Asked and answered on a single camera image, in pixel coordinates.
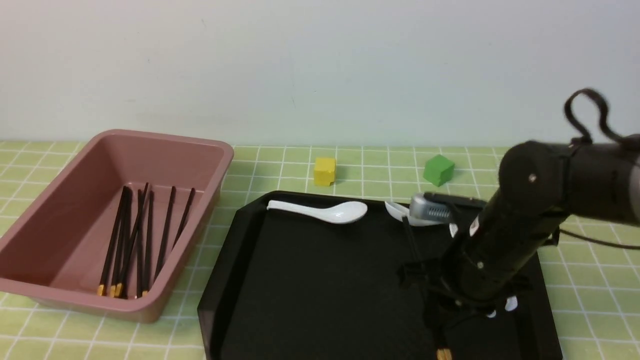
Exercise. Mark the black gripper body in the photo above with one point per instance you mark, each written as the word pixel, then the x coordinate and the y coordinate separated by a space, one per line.
pixel 444 306

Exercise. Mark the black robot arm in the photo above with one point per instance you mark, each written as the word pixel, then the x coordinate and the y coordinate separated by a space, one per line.
pixel 473 267

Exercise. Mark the white spoon outer right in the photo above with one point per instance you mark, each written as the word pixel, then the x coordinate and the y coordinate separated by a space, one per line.
pixel 511 303

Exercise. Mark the white spoon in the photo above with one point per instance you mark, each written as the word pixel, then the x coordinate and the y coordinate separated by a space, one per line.
pixel 343 213
pixel 453 229
pixel 511 303
pixel 400 212

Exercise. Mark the white spoon inner right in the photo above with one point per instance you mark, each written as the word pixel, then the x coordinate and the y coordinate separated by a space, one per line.
pixel 453 229

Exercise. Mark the white spoon centre back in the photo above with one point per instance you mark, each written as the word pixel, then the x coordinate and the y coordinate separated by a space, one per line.
pixel 400 212

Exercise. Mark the green cube block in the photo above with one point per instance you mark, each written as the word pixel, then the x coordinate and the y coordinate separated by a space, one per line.
pixel 438 170

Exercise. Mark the white spoon far left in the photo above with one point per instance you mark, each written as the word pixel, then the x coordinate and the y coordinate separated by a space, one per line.
pixel 343 213

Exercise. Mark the yellow cube block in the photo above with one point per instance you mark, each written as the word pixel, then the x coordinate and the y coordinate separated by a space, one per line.
pixel 324 171

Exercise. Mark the black plastic tray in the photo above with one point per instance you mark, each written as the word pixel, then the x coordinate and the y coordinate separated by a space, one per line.
pixel 290 287

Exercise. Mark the black chopstick bin rightmost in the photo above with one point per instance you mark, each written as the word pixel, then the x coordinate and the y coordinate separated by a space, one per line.
pixel 185 215

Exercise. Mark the black chopstick bin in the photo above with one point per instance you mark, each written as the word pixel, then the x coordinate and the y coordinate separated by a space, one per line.
pixel 139 248
pixel 148 246
pixel 165 233
pixel 123 233
pixel 102 291
pixel 185 215
pixel 130 253

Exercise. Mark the pink plastic bin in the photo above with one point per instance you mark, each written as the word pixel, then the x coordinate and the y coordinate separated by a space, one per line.
pixel 55 251

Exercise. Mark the black chopstick bin leftmost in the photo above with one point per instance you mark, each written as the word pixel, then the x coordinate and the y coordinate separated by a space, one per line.
pixel 102 291

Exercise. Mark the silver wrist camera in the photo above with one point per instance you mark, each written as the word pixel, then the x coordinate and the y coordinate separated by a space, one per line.
pixel 441 208

